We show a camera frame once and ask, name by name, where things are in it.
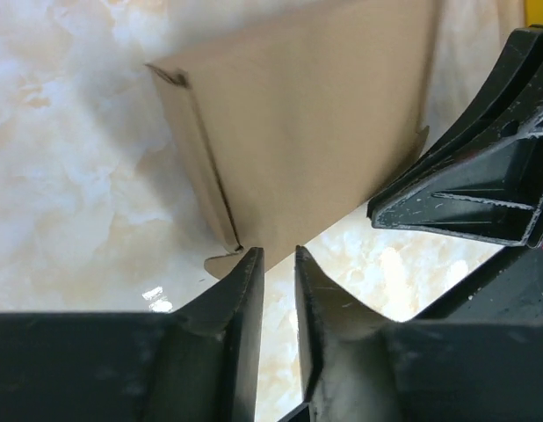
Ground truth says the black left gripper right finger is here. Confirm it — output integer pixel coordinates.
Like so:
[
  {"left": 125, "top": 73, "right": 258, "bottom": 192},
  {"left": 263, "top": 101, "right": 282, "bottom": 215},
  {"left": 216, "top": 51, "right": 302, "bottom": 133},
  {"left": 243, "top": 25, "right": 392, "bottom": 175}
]
[{"left": 293, "top": 244, "right": 543, "bottom": 422}]

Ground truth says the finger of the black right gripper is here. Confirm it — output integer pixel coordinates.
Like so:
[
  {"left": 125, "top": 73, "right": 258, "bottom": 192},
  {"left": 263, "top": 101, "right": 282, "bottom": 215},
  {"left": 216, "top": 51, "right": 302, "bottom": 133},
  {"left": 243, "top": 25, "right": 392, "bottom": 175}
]
[
  {"left": 387, "top": 25, "right": 543, "bottom": 190},
  {"left": 367, "top": 135, "right": 543, "bottom": 249}
]

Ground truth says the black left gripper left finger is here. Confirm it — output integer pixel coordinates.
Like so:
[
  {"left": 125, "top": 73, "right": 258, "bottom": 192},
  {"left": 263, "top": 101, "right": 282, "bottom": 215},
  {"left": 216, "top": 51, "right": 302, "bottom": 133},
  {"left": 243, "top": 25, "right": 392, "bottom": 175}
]
[{"left": 0, "top": 248, "right": 264, "bottom": 421}]

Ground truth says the brown cardboard box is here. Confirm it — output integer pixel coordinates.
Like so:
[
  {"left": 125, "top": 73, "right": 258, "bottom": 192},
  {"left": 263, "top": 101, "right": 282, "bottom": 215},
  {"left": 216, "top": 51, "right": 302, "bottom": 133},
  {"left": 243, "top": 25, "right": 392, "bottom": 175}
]
[{"left": 148, "top": 1, "right": 440, "bottom": 278}]

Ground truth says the yellow plastic tray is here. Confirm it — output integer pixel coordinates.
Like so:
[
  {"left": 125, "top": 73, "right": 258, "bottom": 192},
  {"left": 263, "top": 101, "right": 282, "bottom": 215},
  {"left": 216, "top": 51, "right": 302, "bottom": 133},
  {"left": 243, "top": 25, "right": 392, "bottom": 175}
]
[{"left": 524, "top": 0, "right": 543, "bottom": 26}]

